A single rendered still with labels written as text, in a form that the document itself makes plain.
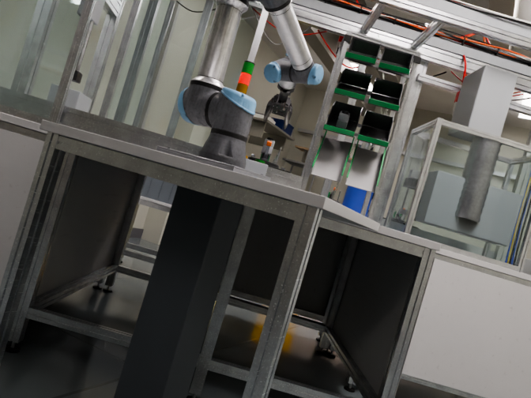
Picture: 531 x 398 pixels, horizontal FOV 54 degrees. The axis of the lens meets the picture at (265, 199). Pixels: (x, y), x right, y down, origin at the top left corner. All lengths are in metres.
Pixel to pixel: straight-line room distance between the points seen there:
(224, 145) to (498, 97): 2.04
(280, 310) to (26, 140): 1.32
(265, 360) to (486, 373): 2.03
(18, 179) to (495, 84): 2.51
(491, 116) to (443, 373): 1.44
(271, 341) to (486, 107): 2.30
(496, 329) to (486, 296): 0.18
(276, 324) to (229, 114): 0.67
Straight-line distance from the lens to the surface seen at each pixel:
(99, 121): 2.17
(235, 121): 1.58
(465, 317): 3.01
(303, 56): 1.88
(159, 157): 1.38
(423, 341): 2.96
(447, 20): 3.12
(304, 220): 1.20
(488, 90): 3.25
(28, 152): 2.18
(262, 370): 1.25
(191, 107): 1.68
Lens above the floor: 0.79
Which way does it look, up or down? 1 degrees up
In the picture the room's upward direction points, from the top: 17 degrees clockwise
